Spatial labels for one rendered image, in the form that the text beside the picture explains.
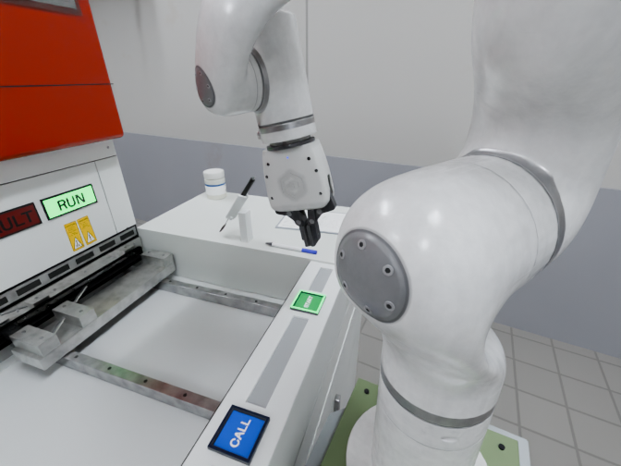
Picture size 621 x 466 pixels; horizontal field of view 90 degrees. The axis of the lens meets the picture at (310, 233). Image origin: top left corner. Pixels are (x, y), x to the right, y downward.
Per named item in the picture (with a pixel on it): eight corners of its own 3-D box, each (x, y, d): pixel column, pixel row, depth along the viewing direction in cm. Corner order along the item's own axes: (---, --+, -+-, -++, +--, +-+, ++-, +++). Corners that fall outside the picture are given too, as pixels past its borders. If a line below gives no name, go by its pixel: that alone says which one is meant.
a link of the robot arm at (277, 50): (275, 125, 40) (324, 112, 45) (247, 4, 35) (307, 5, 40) (242, 129, 46) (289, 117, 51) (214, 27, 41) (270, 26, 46)
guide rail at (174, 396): (36, 355, 66) (30, 345, 65) (45, 349, 68) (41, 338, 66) (242, 432, 52) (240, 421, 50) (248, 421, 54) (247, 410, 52)
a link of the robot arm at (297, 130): (245, 130, 44) (250, 151, 45) (302, 118, 41) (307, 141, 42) (270, 123, 51) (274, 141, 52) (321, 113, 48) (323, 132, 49)
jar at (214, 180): (202, 199, 110) (198, 172, 106) (214, 192, 116) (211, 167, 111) (220, 201, 108) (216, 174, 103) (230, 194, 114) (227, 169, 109)
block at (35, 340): (15, 347, 61) (7, 336, 59) (33, 334, 64) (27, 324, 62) (43, 357, 58) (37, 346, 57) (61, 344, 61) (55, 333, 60)
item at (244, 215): (227, 240, 82) (221, 192, 76) (235, 234, 85) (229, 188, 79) (248, 244, 80) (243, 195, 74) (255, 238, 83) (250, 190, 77)
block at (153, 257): (142, 263, 88) (140, 253, 87) (152, 256, 91) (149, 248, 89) (165, 267, 86) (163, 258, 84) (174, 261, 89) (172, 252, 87)
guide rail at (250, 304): (136, 284, 89) (133, 275, 87) (141, 280, 91) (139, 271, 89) (298, 324, 75) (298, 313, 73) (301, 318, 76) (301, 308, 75)
